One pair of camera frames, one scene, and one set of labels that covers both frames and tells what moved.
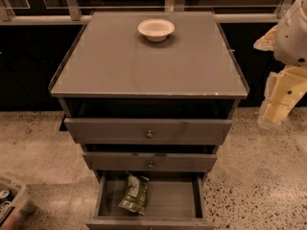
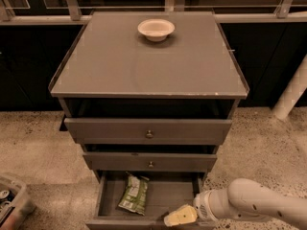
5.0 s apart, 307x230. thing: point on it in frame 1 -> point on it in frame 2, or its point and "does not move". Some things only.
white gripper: x=292 y=42 -> x=201 y=206
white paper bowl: x=155 y=30 does not move
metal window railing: x=174 y=3 does not move
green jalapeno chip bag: x=134 y=198 does not move
